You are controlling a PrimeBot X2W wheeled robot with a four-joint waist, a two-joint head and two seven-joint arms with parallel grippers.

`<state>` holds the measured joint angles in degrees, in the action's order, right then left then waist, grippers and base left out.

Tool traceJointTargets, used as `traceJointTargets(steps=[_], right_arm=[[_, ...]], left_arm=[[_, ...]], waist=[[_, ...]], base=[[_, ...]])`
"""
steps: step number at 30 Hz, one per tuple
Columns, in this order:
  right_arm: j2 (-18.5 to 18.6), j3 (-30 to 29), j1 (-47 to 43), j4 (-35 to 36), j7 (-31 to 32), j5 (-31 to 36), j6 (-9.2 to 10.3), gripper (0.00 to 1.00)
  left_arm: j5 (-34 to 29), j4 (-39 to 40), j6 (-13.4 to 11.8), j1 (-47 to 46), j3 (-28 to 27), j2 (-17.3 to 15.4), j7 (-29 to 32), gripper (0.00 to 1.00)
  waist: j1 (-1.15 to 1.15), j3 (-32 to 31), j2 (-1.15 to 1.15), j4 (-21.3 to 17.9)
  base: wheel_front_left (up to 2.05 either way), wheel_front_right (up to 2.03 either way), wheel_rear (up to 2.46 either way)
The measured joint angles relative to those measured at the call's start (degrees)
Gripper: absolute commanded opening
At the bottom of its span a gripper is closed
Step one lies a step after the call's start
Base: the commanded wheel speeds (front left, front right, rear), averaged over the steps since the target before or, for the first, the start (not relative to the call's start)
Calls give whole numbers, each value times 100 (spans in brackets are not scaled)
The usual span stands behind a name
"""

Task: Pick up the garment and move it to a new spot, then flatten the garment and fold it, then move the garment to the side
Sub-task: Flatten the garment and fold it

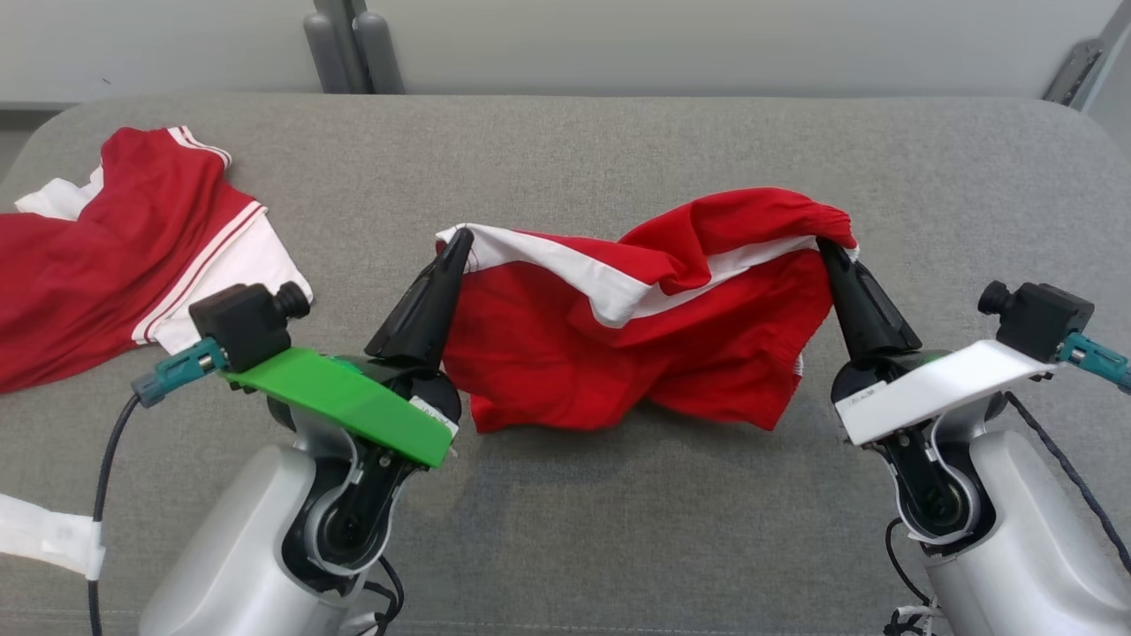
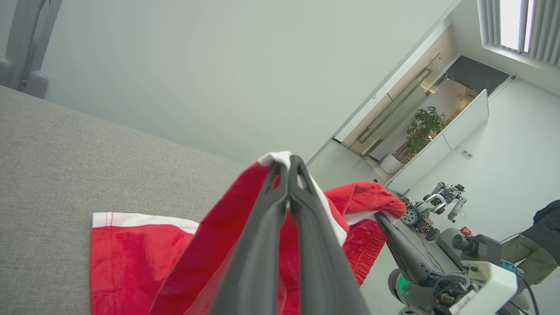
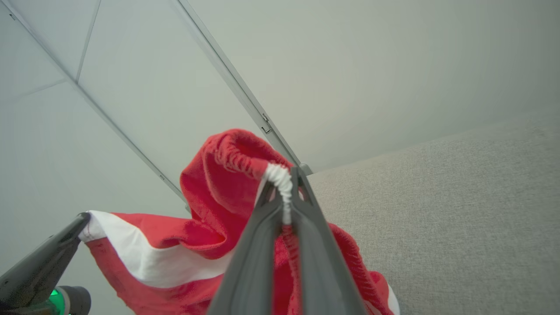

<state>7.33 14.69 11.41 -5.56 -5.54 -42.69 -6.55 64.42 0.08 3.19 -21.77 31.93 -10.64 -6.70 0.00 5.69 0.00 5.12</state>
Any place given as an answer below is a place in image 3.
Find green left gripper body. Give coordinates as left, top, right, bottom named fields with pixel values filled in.
left=0, top=289, right=69, bottom=315

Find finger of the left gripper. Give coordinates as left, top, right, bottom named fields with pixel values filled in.
left=0, top=212, right=91, bottom=309

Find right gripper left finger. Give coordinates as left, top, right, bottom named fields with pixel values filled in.
left=208, top=183, right=286, bottom=315

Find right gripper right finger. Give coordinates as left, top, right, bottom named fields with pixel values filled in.
left=290, top=166, right=367, bottom=315

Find red shorts white stripes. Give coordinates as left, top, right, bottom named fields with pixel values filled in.
left=79, top=128, right=401, bottom=315

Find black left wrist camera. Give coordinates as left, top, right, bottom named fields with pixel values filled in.
left=59, top=286, right=91, bottom=315

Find grey metal frame post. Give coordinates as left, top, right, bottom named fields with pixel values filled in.
left=175, top=0, right=314, bottom=175
left=0, top=0, right=191, bottom=213

